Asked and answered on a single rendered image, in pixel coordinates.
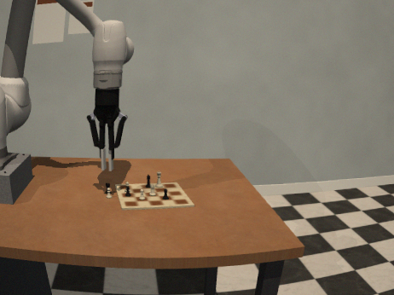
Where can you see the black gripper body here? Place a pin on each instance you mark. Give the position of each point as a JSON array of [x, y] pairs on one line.
[[107, 101]]

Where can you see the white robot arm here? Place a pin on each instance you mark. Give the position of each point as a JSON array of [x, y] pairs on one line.
[[110, 49]]

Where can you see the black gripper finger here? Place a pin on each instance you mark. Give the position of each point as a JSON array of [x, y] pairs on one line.
[[111, 143], [98, 141]]

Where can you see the white rook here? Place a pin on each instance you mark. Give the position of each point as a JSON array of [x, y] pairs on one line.
[[152, 190]]

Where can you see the wooden chessboard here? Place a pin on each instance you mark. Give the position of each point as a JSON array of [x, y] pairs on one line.
[[177, 197]]

